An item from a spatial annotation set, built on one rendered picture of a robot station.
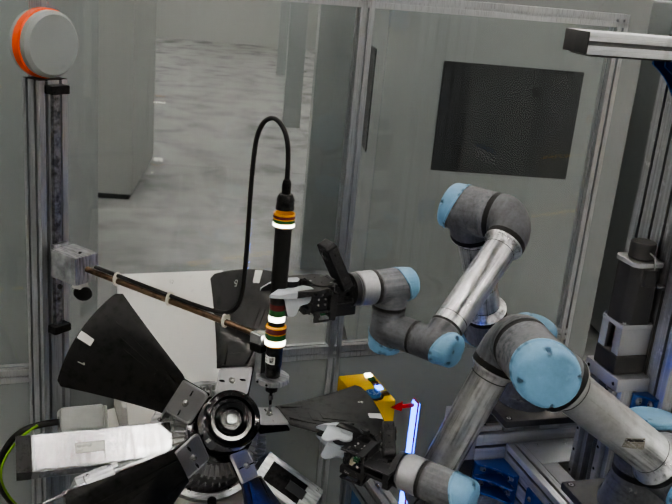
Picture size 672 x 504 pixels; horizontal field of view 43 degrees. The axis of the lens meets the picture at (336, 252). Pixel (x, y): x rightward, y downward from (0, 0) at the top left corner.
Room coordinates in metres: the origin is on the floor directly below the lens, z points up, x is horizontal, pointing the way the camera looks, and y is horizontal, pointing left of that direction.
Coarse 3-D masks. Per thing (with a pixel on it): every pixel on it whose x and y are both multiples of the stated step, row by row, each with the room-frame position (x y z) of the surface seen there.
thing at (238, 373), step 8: (224, 368) 1.69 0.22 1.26; (232, 368) 1.68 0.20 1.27; (240, 368) 1.67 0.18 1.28; (248, 368) 1.66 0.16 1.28; (224, 376) 1.67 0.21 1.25; (232, 376) 1.66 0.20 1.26; (240, 376) 1.65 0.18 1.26; (248, 376) 1.64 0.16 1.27; (216, 384) 1.67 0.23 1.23; (224, 384) 1.66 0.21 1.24; (232, 384) 1.65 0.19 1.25; (240, 384) 1.64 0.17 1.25; (248, 384) 1.63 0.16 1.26; (216, 392) 1.66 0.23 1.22
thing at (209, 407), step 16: (208, 400) 1.65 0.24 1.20; (224, 400) 1.57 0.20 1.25; (240, 400) 1.58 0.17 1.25; (208, 416) 1.53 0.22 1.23; (224, 416) 1.55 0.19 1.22; (240, 416) 1.56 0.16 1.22; (256, 416) 1.56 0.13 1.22; (192, 432) 1.60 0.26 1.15; (208, 432) 1.51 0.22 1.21; (224, 432) 1.52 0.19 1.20; (240, 432) 1.53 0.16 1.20; (256, 432) 1.54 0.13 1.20; (208, 448) 1.55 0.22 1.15; (224, 448) 1.51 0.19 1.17; (240, 448) 1.53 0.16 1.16
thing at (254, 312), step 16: (224, 272) 1.84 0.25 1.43; (240, 272) 1.83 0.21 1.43; (224, 288) 1.81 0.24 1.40; (256, 288) 1.79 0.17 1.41; (224, 304) 1.79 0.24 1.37; (256, 304) 1.76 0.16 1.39; (240, 320) 1.75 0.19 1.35; (256, 320) 1.73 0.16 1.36; (224, 336) 1.74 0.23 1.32; (240, 336) 1.72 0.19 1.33; (224, 352) 1.71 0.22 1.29; (240, 352) 1.69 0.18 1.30
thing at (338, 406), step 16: (304, 400) 1.73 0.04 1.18; (320, 400) 1.73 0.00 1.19; (336, 400) 1.74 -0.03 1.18; (352, 400) 1.75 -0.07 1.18; (368, 400) 1.76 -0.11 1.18; (288, 416) 1.63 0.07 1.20; (304, 416) 1.64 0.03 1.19; (320, 416) 1.65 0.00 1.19; (336, 416) 1.66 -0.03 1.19; (352, 416) 1.68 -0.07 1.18; (368, 416) 1.70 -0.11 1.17; (320, 432) 1.59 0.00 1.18
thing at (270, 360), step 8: (288, 184) 1.62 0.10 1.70; (280, 192) 1.64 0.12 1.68; (288, 192) 1.62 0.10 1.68; (280, 200) 1.61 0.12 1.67; (288, 200) 1.61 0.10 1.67; (280, 208) 1.61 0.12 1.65; (288, 208) 1.61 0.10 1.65; (272, 352) 1.61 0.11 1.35; (280, 352) 1.62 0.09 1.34; (272, 360) 1.61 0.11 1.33; (280, 360) 1.62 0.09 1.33; (272, 368) 1.61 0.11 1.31; (280, 368) 1.63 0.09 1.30; (272, 376) 1.61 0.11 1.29; (272, 392) 1.62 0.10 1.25
